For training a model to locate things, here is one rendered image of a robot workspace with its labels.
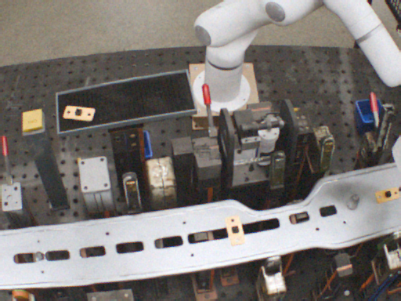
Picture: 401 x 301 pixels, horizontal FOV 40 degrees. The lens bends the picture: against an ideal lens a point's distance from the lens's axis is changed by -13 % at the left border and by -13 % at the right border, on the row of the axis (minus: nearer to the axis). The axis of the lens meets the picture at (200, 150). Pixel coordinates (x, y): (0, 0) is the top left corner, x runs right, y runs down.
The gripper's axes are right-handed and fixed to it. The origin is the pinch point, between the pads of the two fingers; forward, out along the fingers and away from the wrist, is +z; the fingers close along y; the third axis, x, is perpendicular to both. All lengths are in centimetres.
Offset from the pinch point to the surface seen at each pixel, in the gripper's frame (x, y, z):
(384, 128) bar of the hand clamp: 0.2, -14.8, -0.8
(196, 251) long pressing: -57, 4, 12
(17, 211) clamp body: -104, -12, 7
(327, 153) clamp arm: -17.4, -14.4, 6.6
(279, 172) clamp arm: -32.2, -12.3, 8.1
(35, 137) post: -95, -30, 0
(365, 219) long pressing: -9.8, 5.6, 12.1
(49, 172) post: -95, -31, 20
